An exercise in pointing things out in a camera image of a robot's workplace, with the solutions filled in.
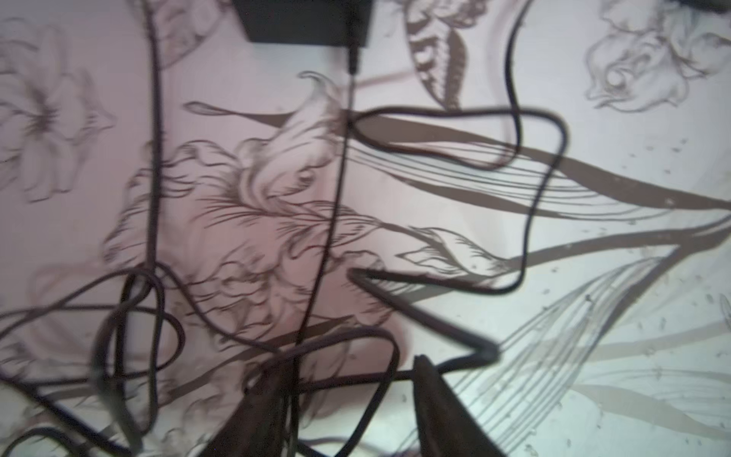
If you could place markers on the black power adapter right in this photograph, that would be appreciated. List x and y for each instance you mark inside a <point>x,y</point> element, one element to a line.
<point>306,22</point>

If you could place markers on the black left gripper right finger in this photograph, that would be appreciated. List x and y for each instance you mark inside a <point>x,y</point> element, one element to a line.
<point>445,427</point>

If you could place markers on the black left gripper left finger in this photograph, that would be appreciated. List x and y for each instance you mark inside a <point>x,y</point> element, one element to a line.
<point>257,426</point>

